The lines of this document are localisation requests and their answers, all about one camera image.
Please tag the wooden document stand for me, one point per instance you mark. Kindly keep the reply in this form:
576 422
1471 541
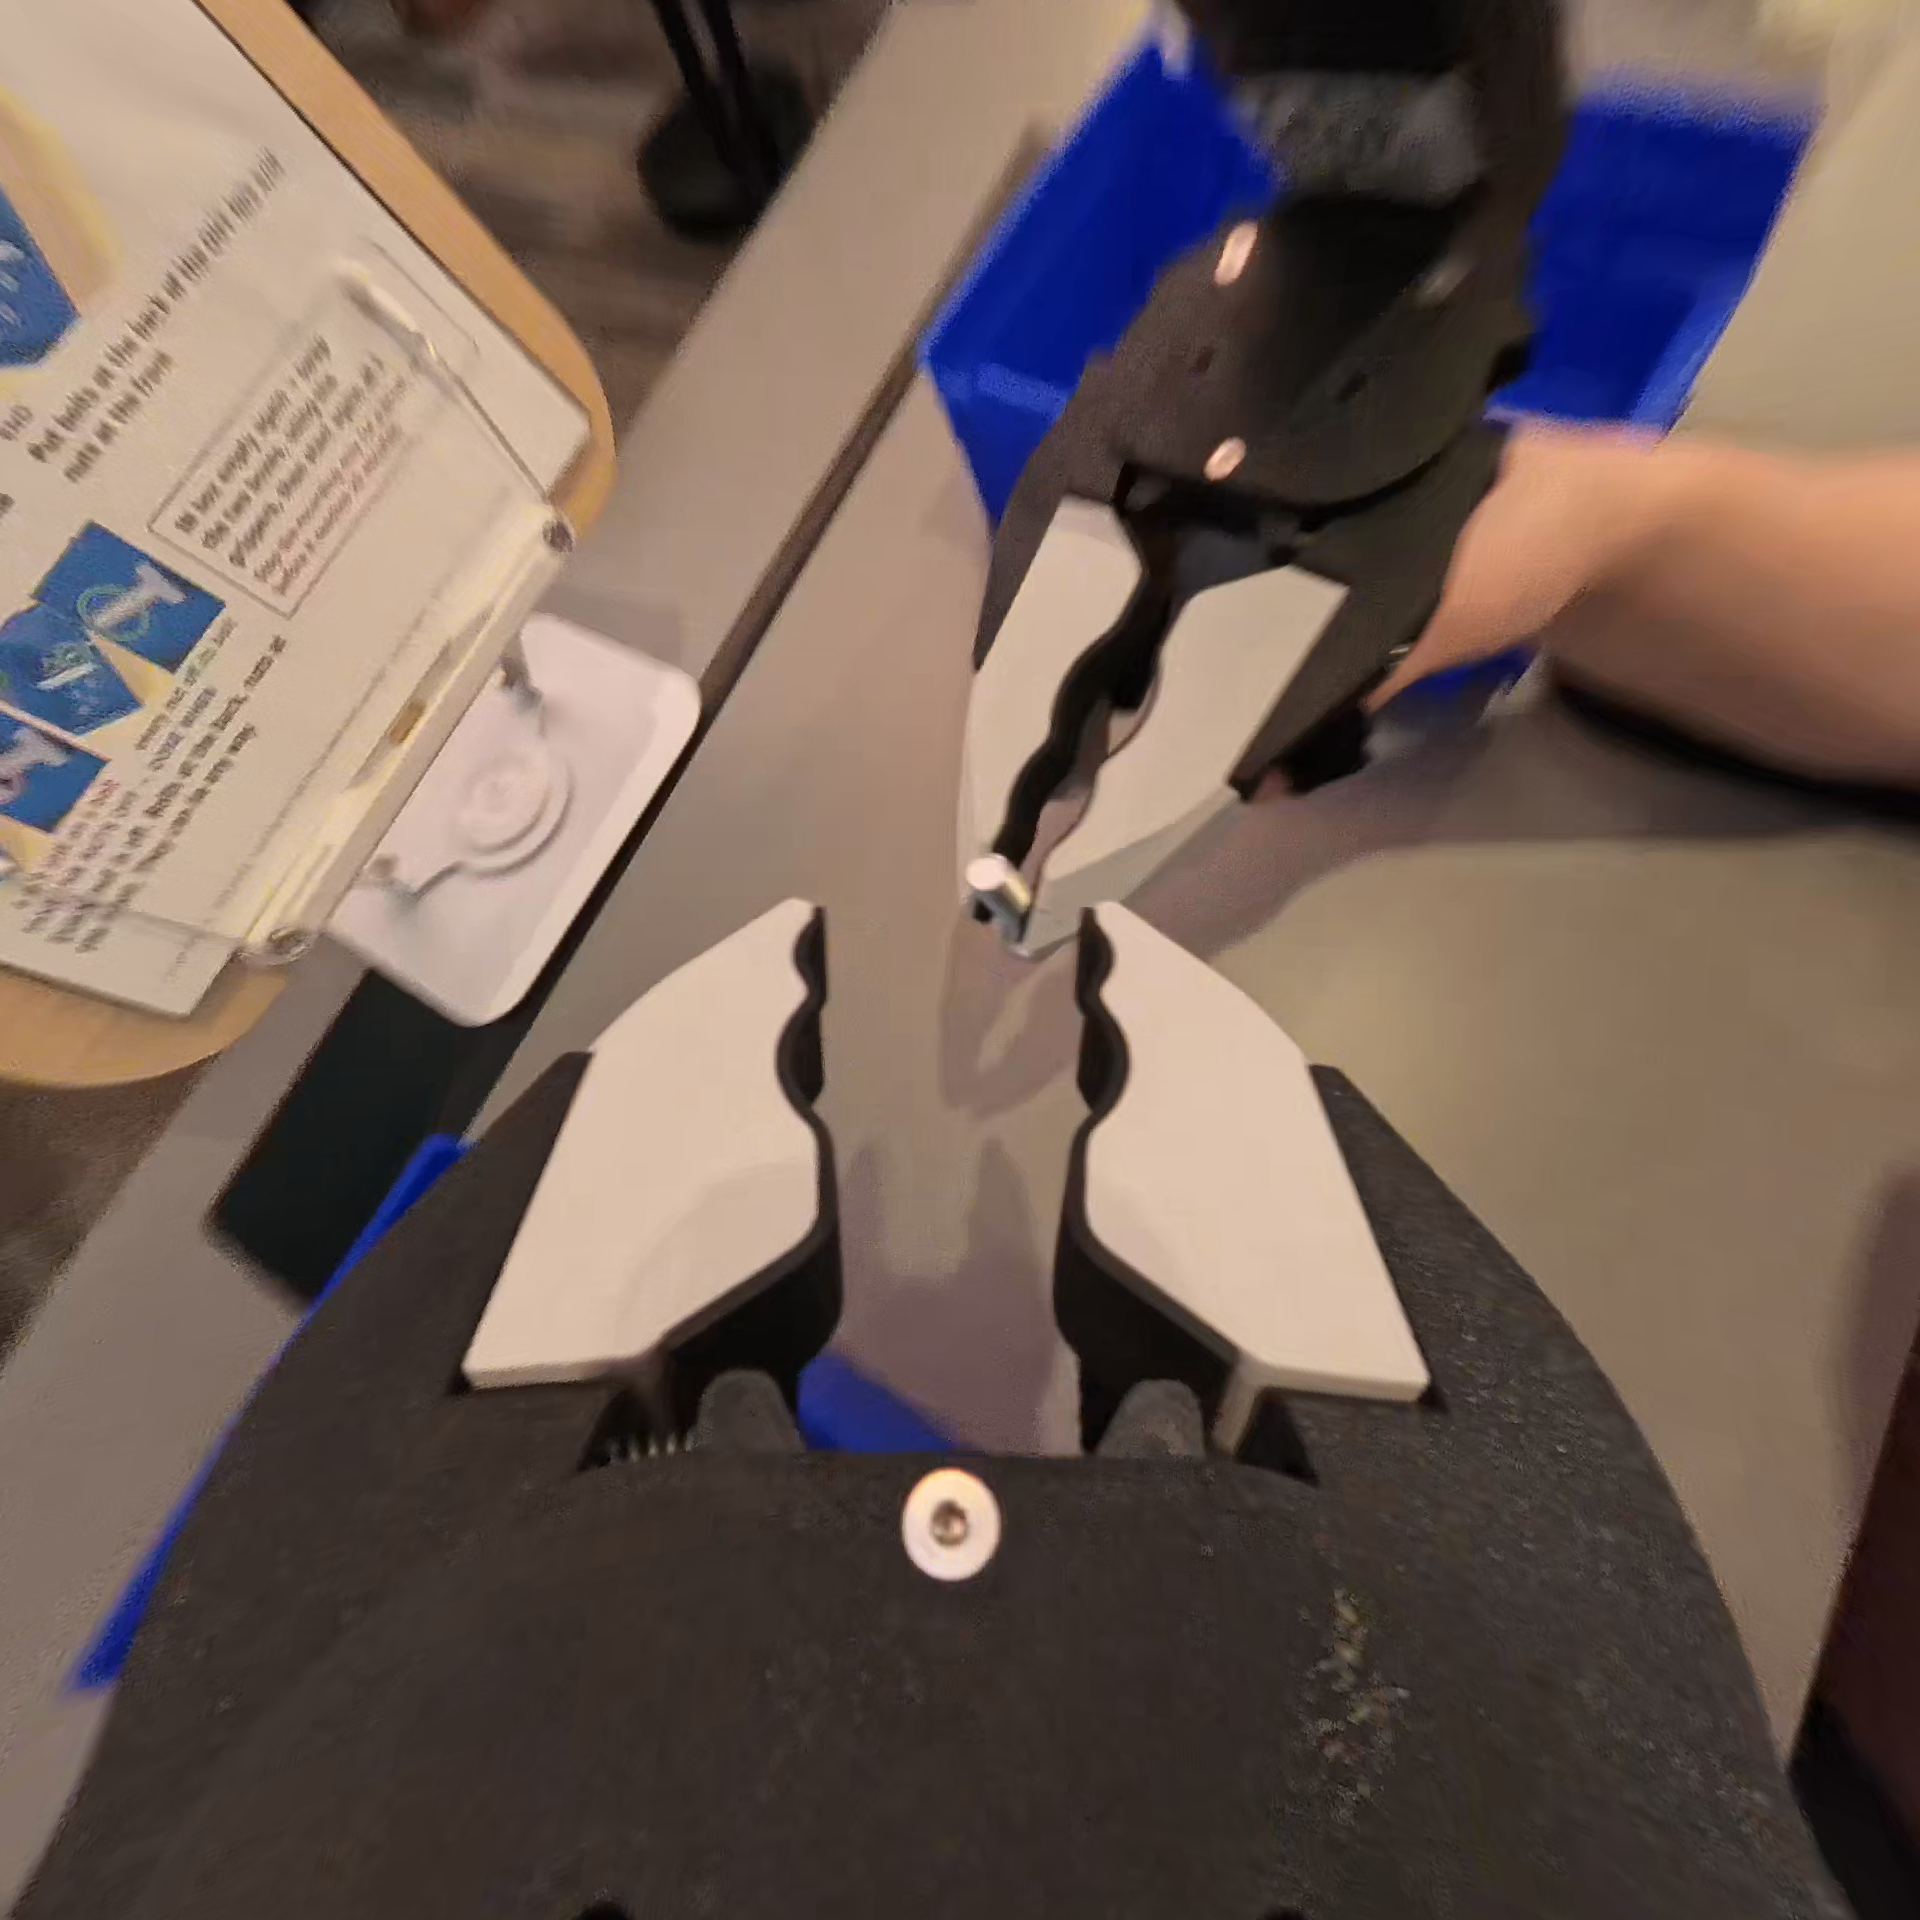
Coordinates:
570 722

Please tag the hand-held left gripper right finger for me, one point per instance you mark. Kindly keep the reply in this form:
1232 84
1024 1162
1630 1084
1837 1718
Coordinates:
1244 1202

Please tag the black desk mat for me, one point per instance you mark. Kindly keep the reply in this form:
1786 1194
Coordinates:
346 1142

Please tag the blue plastic bin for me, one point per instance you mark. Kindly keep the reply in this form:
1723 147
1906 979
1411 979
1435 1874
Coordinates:
360 1244
1051 301

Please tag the printed paper sheet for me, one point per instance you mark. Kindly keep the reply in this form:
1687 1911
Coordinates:
224 226

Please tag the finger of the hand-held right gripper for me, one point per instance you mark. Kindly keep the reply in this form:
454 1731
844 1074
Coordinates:
1037 629
1214 705

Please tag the silver hex bolt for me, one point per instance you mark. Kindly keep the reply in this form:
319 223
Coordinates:
997 893

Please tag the person's right hand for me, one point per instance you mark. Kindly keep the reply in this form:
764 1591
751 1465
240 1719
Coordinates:
1517 557

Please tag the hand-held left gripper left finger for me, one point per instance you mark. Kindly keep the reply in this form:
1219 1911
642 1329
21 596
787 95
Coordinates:
676 1185

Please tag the person's right forearm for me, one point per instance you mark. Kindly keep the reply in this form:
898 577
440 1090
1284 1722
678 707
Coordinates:
1771 599

